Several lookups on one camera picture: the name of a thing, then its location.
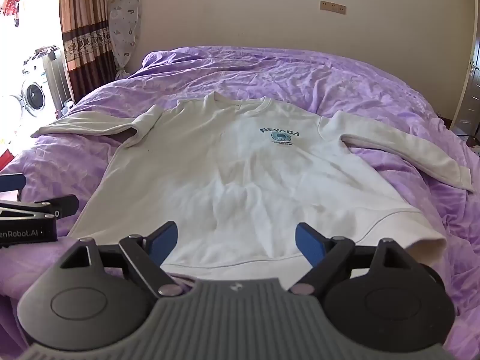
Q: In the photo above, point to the white washing machine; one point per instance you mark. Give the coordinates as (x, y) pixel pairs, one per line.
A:
(32, 95)

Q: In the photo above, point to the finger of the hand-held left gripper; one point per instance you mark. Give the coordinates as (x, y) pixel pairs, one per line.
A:
(11, 183)
(63, 206)

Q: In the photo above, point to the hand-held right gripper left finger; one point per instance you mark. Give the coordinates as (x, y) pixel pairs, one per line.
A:
(165, 240)

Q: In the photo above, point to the wall socket plate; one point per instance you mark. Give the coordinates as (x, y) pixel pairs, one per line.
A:
(333, 7)

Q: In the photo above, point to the patterned cloth cover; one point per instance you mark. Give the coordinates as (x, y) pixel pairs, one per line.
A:
(123, 26)

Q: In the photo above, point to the purple patterned blanket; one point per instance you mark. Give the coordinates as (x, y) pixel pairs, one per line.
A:
(300, 71)

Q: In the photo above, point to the red item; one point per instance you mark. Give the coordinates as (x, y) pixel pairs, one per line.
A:
(4, 159)

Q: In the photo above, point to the brown striped curtain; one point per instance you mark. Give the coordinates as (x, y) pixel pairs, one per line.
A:
(84, 26)

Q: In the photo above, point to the white door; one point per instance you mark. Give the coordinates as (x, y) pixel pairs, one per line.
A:
(468, 93)

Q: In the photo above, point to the white printed sweatshirt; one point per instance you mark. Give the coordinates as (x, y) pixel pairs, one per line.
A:
(240, 180)

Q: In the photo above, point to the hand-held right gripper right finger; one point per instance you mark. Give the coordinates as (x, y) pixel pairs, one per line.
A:
(309, 244)

